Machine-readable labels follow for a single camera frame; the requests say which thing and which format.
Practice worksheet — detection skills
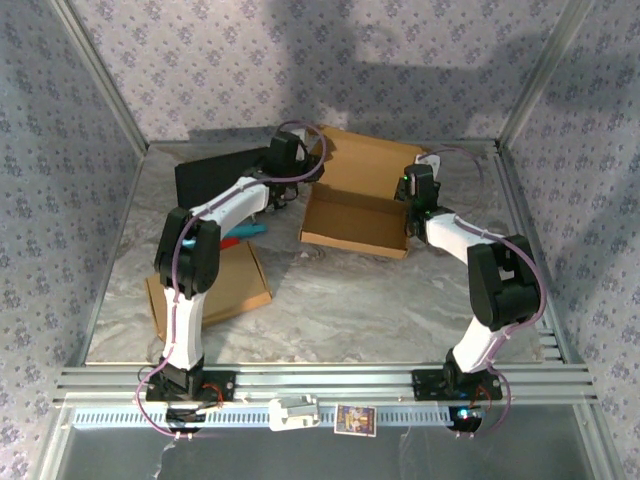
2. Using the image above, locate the brown cardboard mailer box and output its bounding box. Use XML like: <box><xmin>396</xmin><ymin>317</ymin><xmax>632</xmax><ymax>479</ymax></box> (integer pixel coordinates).
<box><xmin>298</xmin><ymin>123</ymin><xmax>434</xmax><ymax>260</ymax></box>
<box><xmin>143</xmin><ymin>241</ymin><xmax>274</xmax><ymax>342</ymax></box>

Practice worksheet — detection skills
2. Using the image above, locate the blue marker pen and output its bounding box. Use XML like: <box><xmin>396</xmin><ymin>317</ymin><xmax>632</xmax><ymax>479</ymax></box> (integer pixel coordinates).
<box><xmin>182</xmin><ymin>222</ymin><xmax>269</xmax><ymax>250</ymax></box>

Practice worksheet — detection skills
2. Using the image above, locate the black hard case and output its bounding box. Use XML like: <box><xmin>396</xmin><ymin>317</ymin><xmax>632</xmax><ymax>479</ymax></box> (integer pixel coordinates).
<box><xmin>174</xmin><ymin>146</ymin><xmax>274</xmax><ymax>216</ymax></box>

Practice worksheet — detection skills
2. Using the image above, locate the black controller board with lights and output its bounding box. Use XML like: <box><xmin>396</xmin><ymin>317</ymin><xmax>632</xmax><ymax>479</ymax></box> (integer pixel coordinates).
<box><xmin>446</xmin><ymin>405</ymin><xmax>487</xmax><ymax>435</ymax></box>

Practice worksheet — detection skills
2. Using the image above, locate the colourful picture card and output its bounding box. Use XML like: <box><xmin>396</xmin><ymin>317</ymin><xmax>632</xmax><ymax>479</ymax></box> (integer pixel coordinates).
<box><xmin>333</xmin><ymin>403</ymin><xmax>378</xmax><ymax>439</ymax></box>

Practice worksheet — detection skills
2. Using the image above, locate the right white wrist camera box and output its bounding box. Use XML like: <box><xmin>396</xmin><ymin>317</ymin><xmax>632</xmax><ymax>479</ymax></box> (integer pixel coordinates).
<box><xmin>413</xmin><ymin>151</ymin><xmax>445</xmax><ymax>175</ymax></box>

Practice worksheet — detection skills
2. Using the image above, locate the aluminium side rail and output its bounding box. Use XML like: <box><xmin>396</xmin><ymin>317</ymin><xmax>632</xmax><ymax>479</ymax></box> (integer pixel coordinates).
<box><xmin>494</xmin><ymin>142</ymin><xmax>589</xmax><ymax>369</ymax></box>
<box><xmin>64</xmin><ymin>144</ymin><xmax>151</xmax><ymax>369</ymax></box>

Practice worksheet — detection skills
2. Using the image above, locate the thin aluminium table rail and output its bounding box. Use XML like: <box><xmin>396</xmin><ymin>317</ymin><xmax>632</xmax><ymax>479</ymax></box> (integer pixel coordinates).
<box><xmin>147</xmin><ymin>139</ymin><xmax>501</xmax><ymax>150</ymax></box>

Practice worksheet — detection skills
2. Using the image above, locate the aluminium frame post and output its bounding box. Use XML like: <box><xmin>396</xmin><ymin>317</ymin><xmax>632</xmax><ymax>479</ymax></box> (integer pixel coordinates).
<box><xmin>494</xmin><ymin>0</ymin><xmax>597</xmax><ymax>151</ymax></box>
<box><xmin>49</xmin><ymin>0</ymin><xmax>151</xmax><ymax>151</ymax></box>

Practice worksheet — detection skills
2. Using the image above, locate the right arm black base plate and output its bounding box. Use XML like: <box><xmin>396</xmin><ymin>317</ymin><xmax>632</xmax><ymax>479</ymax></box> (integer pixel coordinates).
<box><xmin>411</xmin><ymin>368</ymin><xmax>504</xmax><ymax>402</ymax></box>

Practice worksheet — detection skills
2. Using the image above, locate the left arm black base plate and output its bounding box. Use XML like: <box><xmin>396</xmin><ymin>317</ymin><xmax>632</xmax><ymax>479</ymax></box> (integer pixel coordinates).
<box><xmin>144</xmin><ymin>369</ymin><xmax>237</xmax><ymax>403</ymax></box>

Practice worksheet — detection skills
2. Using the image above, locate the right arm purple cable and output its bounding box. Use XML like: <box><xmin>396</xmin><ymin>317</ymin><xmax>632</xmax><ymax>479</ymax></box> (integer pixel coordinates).
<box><xmin>417</xmin><ymin>146</ymin><xmax>547</xmax><ymax>442</ymax></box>

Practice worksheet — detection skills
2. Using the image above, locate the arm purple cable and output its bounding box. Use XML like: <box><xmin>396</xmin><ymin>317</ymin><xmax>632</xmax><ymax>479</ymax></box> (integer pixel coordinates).
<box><xmin>417</xmin><ymin>146</ymin><xmax>547</xmax><ymax>442</ymax></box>
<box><xmin>130</xmin><ymin>119</ymin><xmax>329</xmax><ymax>442</ymax></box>

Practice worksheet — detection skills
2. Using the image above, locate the white plastic bracket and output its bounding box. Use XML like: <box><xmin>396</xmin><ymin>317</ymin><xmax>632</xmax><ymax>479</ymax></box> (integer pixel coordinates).
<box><xmin>267</xmin><ymin>393</ymin><xmax>322</xmax><ymax>433</ymax></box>

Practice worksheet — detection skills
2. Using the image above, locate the white slotted cable duct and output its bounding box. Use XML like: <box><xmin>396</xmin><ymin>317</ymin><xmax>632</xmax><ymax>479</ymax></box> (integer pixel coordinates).
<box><xmin>71</xmin><ymin>405</ymin><xmax>489</xmax><ymax>430</ymax></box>

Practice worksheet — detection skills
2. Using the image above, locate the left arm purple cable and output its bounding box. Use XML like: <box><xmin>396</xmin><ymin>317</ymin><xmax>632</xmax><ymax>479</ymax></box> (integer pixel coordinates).
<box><xmin>130</xmin><ymin>119</ymin><xmax>329</xmax><ymax>442</ymax></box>

